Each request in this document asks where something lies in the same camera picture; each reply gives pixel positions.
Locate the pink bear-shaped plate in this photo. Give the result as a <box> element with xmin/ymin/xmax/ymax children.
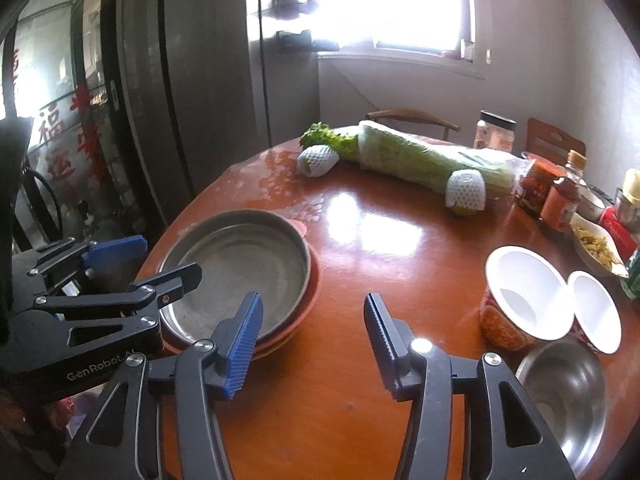
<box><xmin>162</xmin><ymin>218</ymin><xmax>322</xmax><ymax>356</ymax></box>

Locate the foam-netted fruit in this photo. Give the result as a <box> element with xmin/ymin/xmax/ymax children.
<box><xmin>445</xmin><ymin>169</ymin><xmax>486</xmax><ymax>216</ymax></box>
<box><xmin>296</xmin><ymin>145</ymin><xmax>340</xmax><ymax>178</ymax></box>

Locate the red chili sauce jar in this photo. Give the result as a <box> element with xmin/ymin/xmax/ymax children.
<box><xmin>515</xmin><ymin>152</ymin><xmax>565</xmax><ymax>218</ymax></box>

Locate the wrapped napa cabbage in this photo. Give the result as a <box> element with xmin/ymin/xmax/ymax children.
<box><xmin>358</xmin><ymin>120</ymin><xmax>533</xmax><ymax>196</ymax></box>

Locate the red tissue box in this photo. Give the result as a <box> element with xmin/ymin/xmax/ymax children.
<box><xmin>599</xmin><ymin>206</ymin><xmax>638</xmax><ymax>263</ymax></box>

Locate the clear jar black lid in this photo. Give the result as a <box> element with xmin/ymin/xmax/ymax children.
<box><xmin>473</xmin><ymin>110</ymin><xmax>516</xmax><ymax>153</ymax></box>

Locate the small white noodle cup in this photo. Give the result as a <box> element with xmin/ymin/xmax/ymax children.
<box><xmin>567</xmin><ymin>271</ymin><xmax>622</xmax><ymax>356</ymax></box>

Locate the foam-netted fruit left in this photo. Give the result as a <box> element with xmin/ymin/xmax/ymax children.
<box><xmin>296</xmin><ymin>145</ymin><xmax>340</xmax><ymax>178</ymax></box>

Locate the large white noodle cup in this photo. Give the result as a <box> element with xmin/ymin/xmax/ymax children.
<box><xmin>478</xmin><ymin>246</ymin><xmax>574</xmax><ymax>352</ymax></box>

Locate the foam-netted fruit right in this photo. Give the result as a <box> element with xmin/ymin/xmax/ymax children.
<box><xmin>445</xmin><ymin>169</ymin><xmax>486</xmax><ymax>216</ymax></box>

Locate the steel mixing bowl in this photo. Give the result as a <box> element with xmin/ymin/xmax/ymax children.
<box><xmin>515</xmin><ymin>337</ymin><xmax>608</xmax><ymax>478</ymax></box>

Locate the grey refrigerator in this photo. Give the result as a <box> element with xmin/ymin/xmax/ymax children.
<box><xmin>116</xmin><ymin>0</ymin><xmax>271</xmax><ymax>226</ymax></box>

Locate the black cable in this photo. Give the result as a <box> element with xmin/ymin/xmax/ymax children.
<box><xmin>19</xmin><ymin>167</ymin><xmax>64</xmax><ymax>241</ymax></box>

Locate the yellow plastic juicer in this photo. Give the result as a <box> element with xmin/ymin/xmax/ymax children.
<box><xmin>622</xmin><ymin>168</ymin><xmax>640</xmax><ymax>208</ymax></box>

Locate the small steel bowl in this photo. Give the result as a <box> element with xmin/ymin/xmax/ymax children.
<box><xmin>614</xmin><ymin>188</ymin><xmax>640</xmax><ymax>234</ymax></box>

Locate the curved wooden chair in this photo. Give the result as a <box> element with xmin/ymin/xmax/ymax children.
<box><xmin>364</xmin><ymin>108</ymin><xmax>460</xmax><ymax>132</ymax></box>

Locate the shallow steel round pan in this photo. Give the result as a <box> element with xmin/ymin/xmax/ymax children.
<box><xmin>156</xmin><ymin>208</ymin><xmax>313</xmax><ymax>347</ymax></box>

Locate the white ceramic bowl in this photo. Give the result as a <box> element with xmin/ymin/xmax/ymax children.
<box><xmin>577</xmin><ymin>186</ymin><xmax>605</xmax><ymax>223</ymax></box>

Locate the brown sauce bottle yellow cap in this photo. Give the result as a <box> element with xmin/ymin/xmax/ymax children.
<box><xmin>539</xmin><ymin>150</ymin><xmax>587</xmax><ymax>234</ymax></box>

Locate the white dish of pickles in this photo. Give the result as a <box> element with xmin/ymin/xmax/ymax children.
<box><xmin>570</xmin><ymin>214</ymin><xmax>629</xmax><ymax>278</ymax></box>

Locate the bright window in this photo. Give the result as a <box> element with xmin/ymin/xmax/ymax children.
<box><xmin>309</xmin><ymin>0</ymin><xmax>476</xmax><ymax>57</ymax></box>

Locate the green liquid plastic bottle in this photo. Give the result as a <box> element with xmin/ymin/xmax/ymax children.
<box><xmin>620</xmin><ymin>247</ymin><xmax>640</xmax><ymax>299</ymax></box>

